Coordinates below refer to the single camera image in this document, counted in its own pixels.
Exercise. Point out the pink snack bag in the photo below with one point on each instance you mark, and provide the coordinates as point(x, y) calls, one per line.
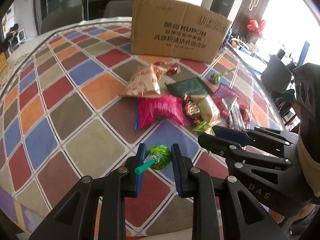
point(167, 106)

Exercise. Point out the brown cardboard box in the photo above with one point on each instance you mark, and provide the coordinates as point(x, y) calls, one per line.
point(177, 29)

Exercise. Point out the colourful checkered table mat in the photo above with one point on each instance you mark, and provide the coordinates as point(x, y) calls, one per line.
point(63, 117)

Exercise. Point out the grey dining chair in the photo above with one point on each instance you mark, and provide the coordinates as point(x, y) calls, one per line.
point(62, 18)
point(118, 8)

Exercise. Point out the dark side chair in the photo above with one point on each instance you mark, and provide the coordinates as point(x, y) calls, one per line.
point(276, 76)

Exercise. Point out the dark green snack packet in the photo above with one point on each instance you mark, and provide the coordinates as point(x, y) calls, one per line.
point(193, 86)

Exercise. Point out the red bow decoration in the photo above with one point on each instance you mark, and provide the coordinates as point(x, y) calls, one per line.
point(257, 27)

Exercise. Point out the colourful small candy pack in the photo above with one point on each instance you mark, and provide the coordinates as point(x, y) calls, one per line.
point(191, 109)

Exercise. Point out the red striped snack packet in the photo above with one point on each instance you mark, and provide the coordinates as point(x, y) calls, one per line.
point(224, 98)

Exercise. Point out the white low cabinet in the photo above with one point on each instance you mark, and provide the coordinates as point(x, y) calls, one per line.
point(253, 62)

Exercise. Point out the yellow green snack bag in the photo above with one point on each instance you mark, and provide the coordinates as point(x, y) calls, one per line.
point(209, 112)

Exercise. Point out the grey dining chair left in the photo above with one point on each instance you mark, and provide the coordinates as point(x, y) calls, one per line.
point(62, 18)

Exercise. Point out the grey dining chair right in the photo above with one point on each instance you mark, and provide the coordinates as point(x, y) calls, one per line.
point(118, 8)

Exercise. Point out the small green candy packet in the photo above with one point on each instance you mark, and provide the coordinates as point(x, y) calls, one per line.
point(203, 127)

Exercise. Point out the green lollipop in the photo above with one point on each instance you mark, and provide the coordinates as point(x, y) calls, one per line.
point(216, 78)
point(157, 158)

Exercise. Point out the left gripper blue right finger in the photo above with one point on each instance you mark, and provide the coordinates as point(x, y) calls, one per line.
point(180, 171)

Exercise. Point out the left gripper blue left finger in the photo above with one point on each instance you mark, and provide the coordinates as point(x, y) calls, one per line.
point(137, 170)

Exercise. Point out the beige red snack bag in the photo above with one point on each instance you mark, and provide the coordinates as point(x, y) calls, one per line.
point(145, 83)

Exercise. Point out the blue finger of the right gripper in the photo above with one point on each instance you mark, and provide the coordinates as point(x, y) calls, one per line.
point(216, 145)
point(232, 135)

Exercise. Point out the small red candy wrapper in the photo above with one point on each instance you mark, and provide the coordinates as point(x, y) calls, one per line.
point(172, 68)

